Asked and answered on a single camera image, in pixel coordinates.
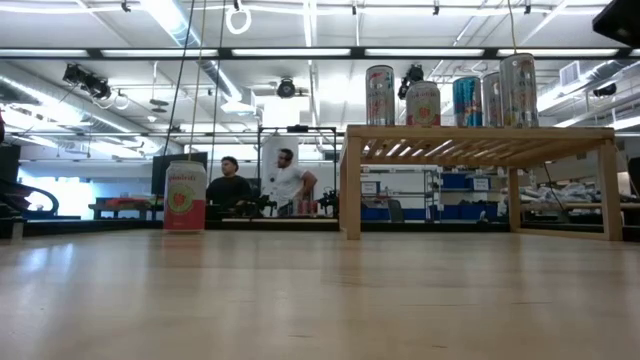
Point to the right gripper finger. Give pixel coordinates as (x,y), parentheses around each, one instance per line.
(622,20)

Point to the Celsius Tropical Vibe can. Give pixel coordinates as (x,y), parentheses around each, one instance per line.
(519,90)

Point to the tall silver black-top can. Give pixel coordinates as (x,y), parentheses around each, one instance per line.
(492,100)

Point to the teal blue-tab energy can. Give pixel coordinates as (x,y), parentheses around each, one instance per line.
(467,100)

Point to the pink Spindrift can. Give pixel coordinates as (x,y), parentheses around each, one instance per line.
(185,215)
(423,107)

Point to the Celsius Peach Vibe can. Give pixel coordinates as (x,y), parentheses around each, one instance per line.
(380,95)

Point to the black background robot arm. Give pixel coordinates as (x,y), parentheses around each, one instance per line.
(260,206)

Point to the wooden slatted shelf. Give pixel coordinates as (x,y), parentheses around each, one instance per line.
(475,132)

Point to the cluttered workbench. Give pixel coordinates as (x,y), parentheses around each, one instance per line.
(575,192)

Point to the rack with blue bins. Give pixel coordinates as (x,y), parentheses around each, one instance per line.
(455,180)

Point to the person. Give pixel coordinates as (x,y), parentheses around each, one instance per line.
(292,182)
(228,189)

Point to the black monitor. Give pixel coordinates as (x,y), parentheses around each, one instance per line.
(160,175)

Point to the table with red items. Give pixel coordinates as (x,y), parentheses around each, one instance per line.
(125,204)

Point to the black ceiling camera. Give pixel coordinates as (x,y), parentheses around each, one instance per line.
(605,90)

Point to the black overhead camera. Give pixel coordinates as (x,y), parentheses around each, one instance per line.
(412,75)

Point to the black frame stand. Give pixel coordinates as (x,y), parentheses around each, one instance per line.
(297,129)

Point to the overhead frame light bar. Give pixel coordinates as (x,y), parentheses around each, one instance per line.
(225,52)

